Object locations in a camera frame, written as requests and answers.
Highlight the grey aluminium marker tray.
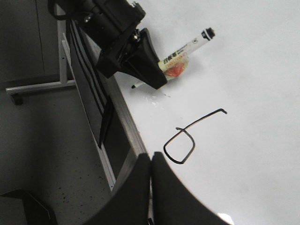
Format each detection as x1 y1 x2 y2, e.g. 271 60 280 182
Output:
67 22 146 192

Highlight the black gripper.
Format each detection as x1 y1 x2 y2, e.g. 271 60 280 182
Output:
48 0 167 89

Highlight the black and white whiteboard marker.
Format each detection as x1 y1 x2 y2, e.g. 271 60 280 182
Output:
131 27 216 90

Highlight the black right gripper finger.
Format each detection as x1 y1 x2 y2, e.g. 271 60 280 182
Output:
85 153 151 225

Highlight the white metal stand frame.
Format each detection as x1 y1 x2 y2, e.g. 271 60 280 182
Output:
4 0 117 192

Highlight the white whiteboard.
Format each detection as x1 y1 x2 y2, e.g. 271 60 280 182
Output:
115 0 300 225

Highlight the black object on floor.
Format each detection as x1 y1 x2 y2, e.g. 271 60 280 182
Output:
0 189 58 225

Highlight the black caster wheel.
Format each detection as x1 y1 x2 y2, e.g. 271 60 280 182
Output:
10 94 23 105

